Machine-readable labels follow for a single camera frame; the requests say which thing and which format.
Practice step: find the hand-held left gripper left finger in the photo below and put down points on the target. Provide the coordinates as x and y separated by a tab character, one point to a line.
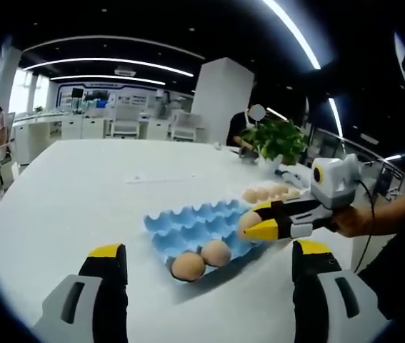
105	266

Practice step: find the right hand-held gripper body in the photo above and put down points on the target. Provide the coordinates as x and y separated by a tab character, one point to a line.
334	178

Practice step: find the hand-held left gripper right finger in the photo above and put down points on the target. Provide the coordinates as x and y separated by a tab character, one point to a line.
309	271

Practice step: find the single brown egg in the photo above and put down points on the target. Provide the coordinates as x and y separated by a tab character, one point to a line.
216	253
188	266
248	223

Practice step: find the group of brown eggs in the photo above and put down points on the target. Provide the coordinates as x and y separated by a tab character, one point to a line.
252	194

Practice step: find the blue egg tray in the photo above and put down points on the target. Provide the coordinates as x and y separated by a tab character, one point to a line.
195	228

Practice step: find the white foam egg tray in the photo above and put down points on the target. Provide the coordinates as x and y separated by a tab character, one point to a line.
304	189

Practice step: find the person's right hand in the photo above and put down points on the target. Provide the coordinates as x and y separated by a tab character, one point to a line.
352	221

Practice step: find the blue and white plush toy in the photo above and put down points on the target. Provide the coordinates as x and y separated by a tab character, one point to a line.
291	177

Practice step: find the ceiling light strip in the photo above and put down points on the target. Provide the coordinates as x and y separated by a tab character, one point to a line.
91	75
305	45
134	63
336	118

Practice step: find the green plant in white pot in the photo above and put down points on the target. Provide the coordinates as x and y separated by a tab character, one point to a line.
277	139

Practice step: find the white table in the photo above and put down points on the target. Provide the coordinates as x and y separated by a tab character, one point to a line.
80	200

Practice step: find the grey plush toy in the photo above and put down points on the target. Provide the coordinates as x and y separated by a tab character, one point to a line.
246	155

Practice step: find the person's dark clothing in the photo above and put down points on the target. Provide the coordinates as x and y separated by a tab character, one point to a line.
402	271

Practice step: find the small white object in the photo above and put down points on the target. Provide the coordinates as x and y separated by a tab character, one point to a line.
217	145

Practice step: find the white office chair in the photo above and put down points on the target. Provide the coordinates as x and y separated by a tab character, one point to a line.
184	126
125	119

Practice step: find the row of white cabinets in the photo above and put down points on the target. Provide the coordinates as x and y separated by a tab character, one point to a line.
80	126

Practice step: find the ceiling air conditioner unit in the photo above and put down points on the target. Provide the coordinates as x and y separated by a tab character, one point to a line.
125	70

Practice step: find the blue-lit wall display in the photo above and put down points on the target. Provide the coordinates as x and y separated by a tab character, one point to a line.
98	96

